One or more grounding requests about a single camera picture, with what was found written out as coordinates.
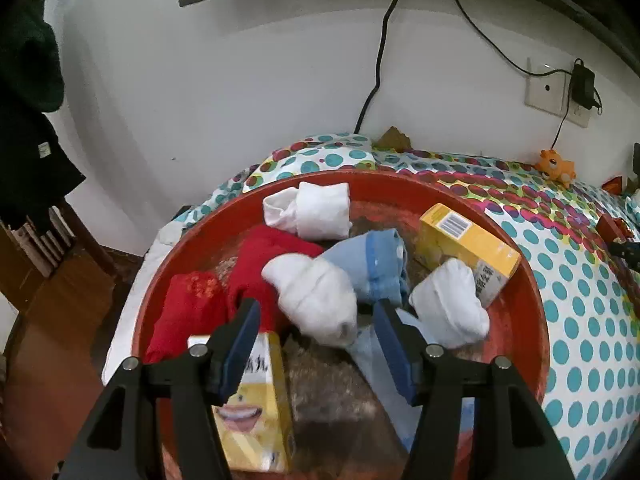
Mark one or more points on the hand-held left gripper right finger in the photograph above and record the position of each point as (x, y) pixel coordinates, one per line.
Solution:
(395, 355)

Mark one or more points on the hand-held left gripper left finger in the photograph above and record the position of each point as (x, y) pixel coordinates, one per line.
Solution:
(240, 350)

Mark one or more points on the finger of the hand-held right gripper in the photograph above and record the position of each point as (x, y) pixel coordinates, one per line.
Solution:
(627, 251)

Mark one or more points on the blue sock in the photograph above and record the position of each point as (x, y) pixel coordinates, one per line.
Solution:
(380, 365)
(375, 265)

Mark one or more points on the yellow medicine box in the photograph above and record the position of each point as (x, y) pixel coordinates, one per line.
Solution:
(260, 410)
(460, 240)

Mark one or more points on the red sock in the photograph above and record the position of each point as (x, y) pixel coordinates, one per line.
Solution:
(190, 305)
(265, 260)

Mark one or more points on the white sock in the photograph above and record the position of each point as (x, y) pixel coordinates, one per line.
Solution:
(315, 300)
(450, 310)
(315, 210)

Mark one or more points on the red round tray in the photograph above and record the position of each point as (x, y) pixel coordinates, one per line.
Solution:
(510, 320)

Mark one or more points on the red box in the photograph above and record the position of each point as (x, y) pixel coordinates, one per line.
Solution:
(614, 185)

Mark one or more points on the polka dot blanket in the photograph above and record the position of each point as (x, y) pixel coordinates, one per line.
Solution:
(575, 310)

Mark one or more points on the black stand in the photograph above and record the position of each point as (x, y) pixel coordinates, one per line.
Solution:
(636, 160)

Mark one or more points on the orange toy tiger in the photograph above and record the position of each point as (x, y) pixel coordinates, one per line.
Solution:
(555, 165)

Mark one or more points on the white bed sheet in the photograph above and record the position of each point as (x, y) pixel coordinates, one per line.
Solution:
(127, 310)

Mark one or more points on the black power adapter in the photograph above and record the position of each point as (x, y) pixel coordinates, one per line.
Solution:
(584, 85)

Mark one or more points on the polka dot pillow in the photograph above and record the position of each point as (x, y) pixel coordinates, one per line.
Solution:
(320, 160)

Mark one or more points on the wooden chair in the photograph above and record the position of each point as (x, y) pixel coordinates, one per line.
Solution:
(50, 255)

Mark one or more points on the brown cardboard piece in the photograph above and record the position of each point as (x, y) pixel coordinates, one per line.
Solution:
(394, 137)

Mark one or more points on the dark hanging clothes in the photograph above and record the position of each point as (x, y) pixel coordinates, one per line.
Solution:
(30, 135)

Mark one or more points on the white wall outlet panel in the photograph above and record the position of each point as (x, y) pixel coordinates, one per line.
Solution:
(545, 90)

